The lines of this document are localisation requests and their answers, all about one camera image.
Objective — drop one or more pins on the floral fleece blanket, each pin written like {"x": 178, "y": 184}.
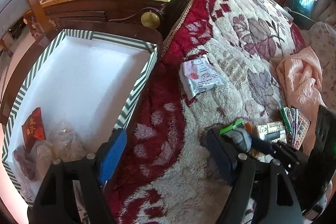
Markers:
{"x": 236, "y": 56}

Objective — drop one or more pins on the green white snack packet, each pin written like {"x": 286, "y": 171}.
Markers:
{"x": 286, "y": 119}

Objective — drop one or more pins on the brown white snack packet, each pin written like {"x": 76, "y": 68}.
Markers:
{"x": 270, "y": 129}

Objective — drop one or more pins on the floral sofa cushion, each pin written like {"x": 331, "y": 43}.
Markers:
{"x": 325, "y": 56}

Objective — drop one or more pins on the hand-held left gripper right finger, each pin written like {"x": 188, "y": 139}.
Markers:
{"x": 220, "y": 155}

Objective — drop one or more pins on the red snack packet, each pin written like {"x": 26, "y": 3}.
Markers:
{"x": 32, "y": 129}

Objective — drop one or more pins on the bright green snack packet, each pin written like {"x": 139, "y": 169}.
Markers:
{"x": 232, "y": 125}

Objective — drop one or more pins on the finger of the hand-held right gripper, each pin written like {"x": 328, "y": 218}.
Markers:
{"x": 286, "y": 154}

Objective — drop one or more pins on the striped cardboard box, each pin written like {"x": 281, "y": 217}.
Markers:
{"x": 78, "y": 77}

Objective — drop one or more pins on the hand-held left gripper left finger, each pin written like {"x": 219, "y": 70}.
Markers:
{"x": 113, "y": 155}

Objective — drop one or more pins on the pink quilted cloth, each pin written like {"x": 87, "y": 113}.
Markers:
{"x": 302, "y": 82}

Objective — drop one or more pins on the teal bag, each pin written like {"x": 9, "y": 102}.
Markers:
{"x": 299, "y": 1}

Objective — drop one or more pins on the grey snack packet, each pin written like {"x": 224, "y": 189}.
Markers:
{"x": 241, "y": 138}

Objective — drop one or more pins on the clear bag of snacks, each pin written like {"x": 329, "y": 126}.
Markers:
{"x": 63, "y": 142}

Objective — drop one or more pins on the white pink snack packet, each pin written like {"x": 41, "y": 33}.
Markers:
{"x": 202, "y": 77}

